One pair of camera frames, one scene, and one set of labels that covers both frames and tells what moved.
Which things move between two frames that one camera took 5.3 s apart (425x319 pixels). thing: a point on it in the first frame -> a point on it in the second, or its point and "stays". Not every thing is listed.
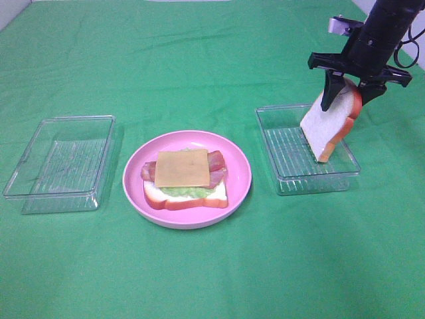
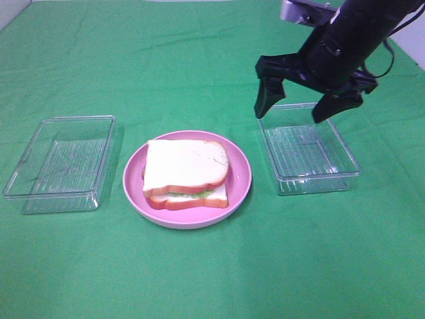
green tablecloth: (159, 66) stays
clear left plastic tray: (62, 167) stays
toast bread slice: (155, 199) stays
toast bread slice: (323, 129) -> (184, 163)
